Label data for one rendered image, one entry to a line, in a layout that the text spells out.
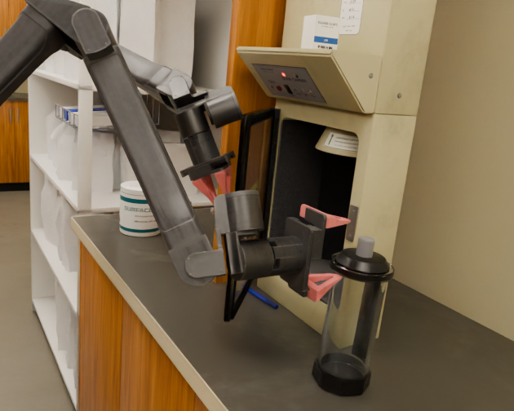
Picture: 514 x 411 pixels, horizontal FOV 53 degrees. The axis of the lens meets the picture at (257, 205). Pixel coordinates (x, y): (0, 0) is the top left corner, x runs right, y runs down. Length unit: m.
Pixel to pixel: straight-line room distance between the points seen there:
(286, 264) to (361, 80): 0.36
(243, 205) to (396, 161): 0.39
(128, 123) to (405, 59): 0.51
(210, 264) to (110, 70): 0.32
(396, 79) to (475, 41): 0.43
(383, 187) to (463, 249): 0.43
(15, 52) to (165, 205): 0.31
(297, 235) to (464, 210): 0.67
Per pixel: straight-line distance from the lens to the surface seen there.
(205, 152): 1.00
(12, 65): 0.85
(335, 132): 1.08
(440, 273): 1.44
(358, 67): 0.92
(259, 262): 0.73
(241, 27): 1.21
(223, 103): 1.00
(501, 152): 1.31
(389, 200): 1.04
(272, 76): 1.10
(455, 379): 1.09
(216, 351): 1.03
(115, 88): 0.80
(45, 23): 0.86
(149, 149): 0.76
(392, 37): 0.97
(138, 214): 1.59
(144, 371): 1.33
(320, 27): 0.98
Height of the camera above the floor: 1.47
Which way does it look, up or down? 15 degrees down
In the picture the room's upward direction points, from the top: 6 degrees clockwise
